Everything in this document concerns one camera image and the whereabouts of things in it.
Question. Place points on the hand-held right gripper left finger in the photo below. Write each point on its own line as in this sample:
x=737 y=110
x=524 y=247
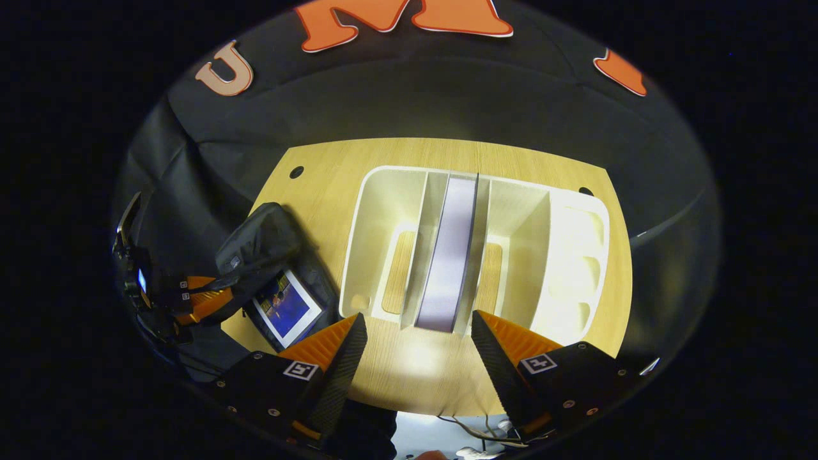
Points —
x=342 y=364

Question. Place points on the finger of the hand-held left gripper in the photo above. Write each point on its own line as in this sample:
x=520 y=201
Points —
x=195 y=283
x=204 y=305

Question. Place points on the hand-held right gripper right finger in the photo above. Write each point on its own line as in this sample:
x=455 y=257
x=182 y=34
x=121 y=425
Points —
x=498 y=364

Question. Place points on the black schoolbag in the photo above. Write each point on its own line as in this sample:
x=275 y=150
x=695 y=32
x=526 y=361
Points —
x=255 y=243

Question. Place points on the blue book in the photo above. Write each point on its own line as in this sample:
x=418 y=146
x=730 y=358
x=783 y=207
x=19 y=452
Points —
x=287 y=306

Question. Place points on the white book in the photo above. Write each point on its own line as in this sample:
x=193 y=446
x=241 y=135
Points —
x=450 y=255

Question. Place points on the white bookshelf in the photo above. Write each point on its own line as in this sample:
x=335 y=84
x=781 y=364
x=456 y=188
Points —
x=377 y=236

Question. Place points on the person's leg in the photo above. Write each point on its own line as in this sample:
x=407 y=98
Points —
x=367 y=434

